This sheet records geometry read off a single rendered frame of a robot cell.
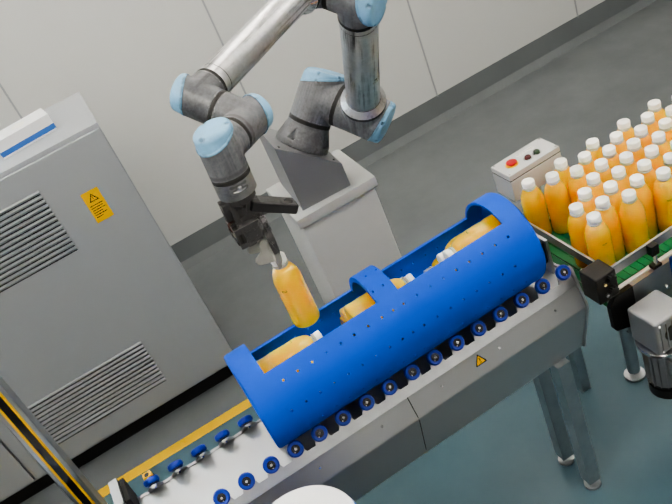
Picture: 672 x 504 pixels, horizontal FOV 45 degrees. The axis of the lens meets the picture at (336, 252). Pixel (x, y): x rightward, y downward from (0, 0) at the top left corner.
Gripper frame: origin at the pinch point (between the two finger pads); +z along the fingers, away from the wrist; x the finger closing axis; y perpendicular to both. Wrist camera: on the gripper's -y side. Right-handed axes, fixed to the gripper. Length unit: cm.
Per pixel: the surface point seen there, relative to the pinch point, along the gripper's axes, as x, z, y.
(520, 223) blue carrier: 3, 25, -63
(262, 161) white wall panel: -284, 110, -60
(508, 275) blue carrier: 7, 34, -54
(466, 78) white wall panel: -283, 123, -207
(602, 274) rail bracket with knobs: 16, 44, -77
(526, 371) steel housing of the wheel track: 3, 75, -55
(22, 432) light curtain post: -34, 32, 79
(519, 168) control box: -32, 33, -87
